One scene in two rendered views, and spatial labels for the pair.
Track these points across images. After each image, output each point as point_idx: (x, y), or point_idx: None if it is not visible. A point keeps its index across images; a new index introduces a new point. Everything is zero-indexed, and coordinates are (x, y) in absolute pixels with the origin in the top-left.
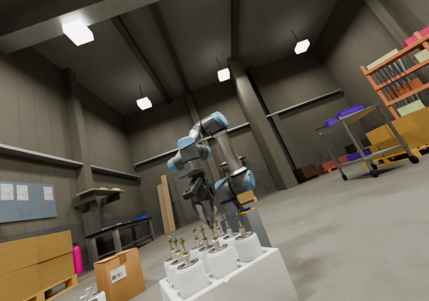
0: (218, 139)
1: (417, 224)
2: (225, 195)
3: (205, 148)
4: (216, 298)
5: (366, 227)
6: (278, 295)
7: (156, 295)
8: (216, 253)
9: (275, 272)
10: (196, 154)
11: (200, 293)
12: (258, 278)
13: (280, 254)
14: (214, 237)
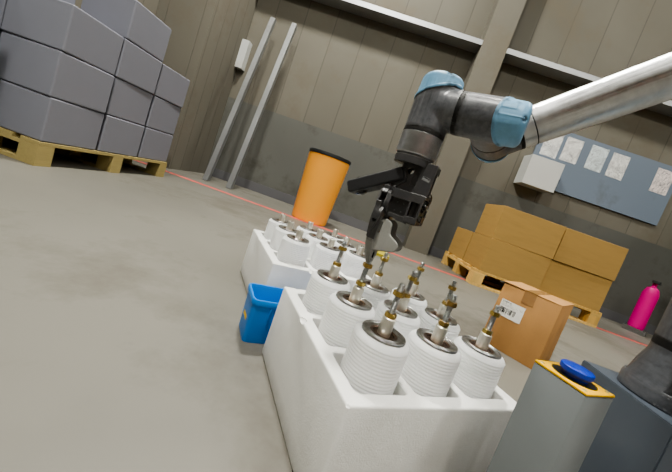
0: None
1: None
2: (670, 320)
3: (483, 107)
4: (291, 321)
5: None
6: (303, 438)
7: (502, 374)
8: (333, 293)
9: (320, 415)
10: (417, 116)
11: (296, 300)
12: (309, 376)
13: (342, 419)
14: (357, 279)
